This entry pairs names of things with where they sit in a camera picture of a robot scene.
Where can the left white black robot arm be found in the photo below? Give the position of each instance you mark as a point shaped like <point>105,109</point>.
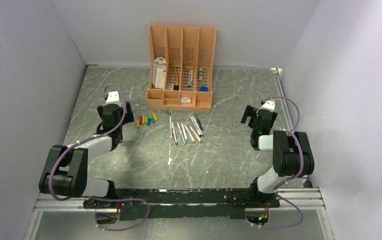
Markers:
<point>66,169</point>

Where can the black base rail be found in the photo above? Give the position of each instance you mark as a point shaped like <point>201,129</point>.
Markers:
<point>136,203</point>

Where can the white packet in organizer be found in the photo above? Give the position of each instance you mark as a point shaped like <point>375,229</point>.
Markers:
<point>159,73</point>

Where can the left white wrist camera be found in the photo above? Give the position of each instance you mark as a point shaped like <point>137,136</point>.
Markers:
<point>112,97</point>

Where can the blue object in organizer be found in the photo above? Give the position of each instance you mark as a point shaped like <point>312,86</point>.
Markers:
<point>203,89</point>

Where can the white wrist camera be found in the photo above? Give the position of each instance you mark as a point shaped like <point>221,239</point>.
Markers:
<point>112,97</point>
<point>268,105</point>

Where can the blue cap pink tip pen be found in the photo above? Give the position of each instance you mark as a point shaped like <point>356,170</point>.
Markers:
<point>196,134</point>

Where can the orange desk organizer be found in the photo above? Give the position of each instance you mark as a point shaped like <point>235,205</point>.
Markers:
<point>189,52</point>

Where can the small white box in organizer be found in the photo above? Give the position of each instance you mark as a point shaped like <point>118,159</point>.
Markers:
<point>185,99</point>

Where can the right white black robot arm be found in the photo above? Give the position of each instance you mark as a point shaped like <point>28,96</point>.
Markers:
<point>291,153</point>

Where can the mint cap yellow tip pen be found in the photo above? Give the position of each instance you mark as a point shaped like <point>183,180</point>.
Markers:
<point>190,134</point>

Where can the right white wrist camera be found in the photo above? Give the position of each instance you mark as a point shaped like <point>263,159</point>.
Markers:
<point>268,105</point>

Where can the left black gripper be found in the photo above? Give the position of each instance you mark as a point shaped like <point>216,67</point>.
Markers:
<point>128,117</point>

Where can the aluminium frame rail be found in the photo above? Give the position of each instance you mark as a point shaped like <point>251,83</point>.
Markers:
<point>304,198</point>

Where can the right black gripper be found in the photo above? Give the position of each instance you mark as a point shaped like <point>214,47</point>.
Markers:
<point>250,111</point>

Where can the green tip pen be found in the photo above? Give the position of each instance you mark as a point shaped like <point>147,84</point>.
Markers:
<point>195,128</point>

